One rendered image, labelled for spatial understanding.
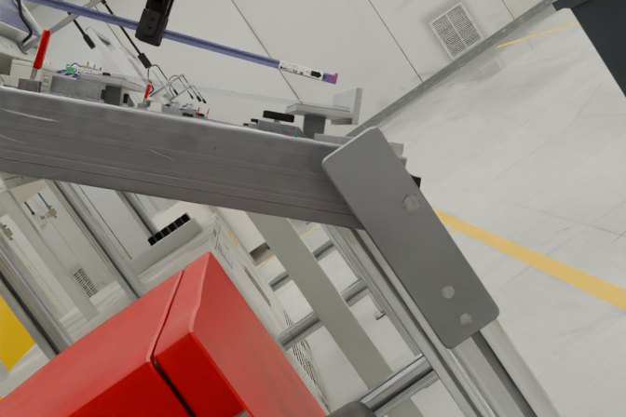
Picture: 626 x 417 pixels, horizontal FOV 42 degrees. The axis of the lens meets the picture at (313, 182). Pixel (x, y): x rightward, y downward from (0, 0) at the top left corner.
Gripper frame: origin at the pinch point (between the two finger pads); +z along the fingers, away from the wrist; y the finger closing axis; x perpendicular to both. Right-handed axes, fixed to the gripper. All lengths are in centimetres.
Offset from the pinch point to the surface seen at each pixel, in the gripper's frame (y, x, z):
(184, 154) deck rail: 49, 12, 12
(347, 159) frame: 53, 23, 8
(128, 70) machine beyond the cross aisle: -461, -69, -2
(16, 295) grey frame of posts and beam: -22, -10, 46
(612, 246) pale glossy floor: -97, 118, 6
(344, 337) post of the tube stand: -46, 48, 41
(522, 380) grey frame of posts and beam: 53, 41, 19
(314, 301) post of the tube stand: -46, 40, 36
